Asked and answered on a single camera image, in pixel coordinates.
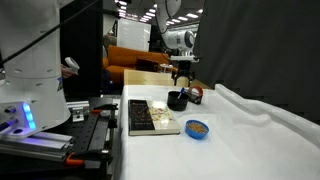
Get black cup with handle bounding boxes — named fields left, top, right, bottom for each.
left=166, top=90, right=190, bottom=112

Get blue bowl brown contents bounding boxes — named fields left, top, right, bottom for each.
left=184, top=119, right=210, bottom=140

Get white board panel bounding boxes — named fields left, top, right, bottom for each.
left=116, top=18, right=152, bottom=53

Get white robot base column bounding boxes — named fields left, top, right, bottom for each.
left=0, top=0, right=72, bottom=139

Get aluminium mounting bracket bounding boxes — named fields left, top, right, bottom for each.
left=65, top=100, right=91, bottom=123

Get operator hand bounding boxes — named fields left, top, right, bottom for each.
left=60, top=64, right=76, bottom=79

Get white tablecloth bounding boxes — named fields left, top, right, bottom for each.
left=113, top=83, right=320, bottom=180

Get black backdrop curtain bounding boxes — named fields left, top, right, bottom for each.
left=193, top=0, right=320, bottom=123

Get black perforated breadboard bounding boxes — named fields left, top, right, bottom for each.
left=64, top=96, right=119, bottom=180

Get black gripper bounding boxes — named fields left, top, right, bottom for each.
left=171, top=61, right=195, bottom=88

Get dark brown cushion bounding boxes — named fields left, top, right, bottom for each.
left=135, top=57, right=160, bottom=73

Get red tape roll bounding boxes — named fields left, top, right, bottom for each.
left=188, top=85, right=204, bottom=98

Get orange sofa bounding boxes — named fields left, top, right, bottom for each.
left=102, top=44, right=179, bottom=84

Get black and white book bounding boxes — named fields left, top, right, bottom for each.
left=127, top=98, right=182, bottom=137

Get black orange bar clamp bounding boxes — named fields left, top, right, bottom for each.
left=64, top=148, right=114, bottom=168
left=89, top=103, right=120, bottom=117

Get small white side table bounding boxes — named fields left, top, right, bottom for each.
left=159, top=63, right=175, bottom=74

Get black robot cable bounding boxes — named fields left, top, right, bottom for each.
left=0, top=0, right=101, bottom=66

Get white handheld controller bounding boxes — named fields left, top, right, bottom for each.
left=64, top=56, right=81, bottom=75

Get black divider panel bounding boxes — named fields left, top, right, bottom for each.
left=59, top=0, right=104, bottom=98

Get aluminium extrusion rail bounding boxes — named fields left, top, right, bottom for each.
left=0, top=130, right=75, bottom=163

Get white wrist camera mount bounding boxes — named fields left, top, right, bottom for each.
left=169, top=54, right=200, bottom=63

